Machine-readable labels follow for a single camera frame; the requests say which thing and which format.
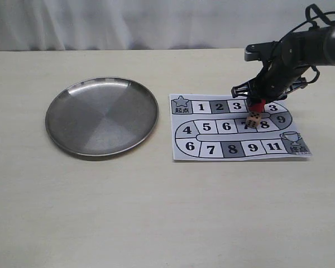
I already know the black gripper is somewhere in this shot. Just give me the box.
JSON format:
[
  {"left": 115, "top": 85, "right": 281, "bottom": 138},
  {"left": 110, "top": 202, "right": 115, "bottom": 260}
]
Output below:
[{"left": 231, "top": 29, "right": 328, "bottom": 104}]

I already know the red cylinder game piece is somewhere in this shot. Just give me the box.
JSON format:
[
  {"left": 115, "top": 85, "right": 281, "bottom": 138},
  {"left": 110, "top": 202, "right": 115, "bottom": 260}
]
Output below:
[{"left": 247, "top": 98, "right": 266, "bottom": 113}]

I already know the wooden die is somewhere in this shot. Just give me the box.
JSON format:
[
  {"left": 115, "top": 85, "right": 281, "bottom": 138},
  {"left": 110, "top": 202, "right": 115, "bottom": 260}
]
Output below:
[{"left": 245, "top": 112, "right": 262, "bottom": 128}]

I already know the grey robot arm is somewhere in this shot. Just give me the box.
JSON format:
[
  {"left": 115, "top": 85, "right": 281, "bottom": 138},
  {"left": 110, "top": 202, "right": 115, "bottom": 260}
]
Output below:
[{"left": 231, "top": 25, "right": 335, "bottom": 106}]

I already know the paper game board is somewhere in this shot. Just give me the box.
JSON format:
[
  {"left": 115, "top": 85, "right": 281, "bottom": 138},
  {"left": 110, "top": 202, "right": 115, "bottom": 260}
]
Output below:
[{"left": 169, "top": 94, "right": 312, "bottom": 161}]

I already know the round steel plate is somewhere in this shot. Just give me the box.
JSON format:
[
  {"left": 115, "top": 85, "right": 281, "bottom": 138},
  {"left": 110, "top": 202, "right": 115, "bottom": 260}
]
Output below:
[{"left": 45, "top": 76, "right": 159, "bottom": 158}]

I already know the white curtain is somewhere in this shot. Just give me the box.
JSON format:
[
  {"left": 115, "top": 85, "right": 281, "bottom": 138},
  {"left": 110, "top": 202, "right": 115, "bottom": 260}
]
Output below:
[{"left": 0, "top": 0, "right": 335, "bottom": 51}]

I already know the black cable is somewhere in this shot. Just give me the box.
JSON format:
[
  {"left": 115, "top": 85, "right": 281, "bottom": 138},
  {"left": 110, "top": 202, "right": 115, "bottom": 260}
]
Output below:
[{"left": 267, "top": 3, "right": 335, "bottom": 84}]

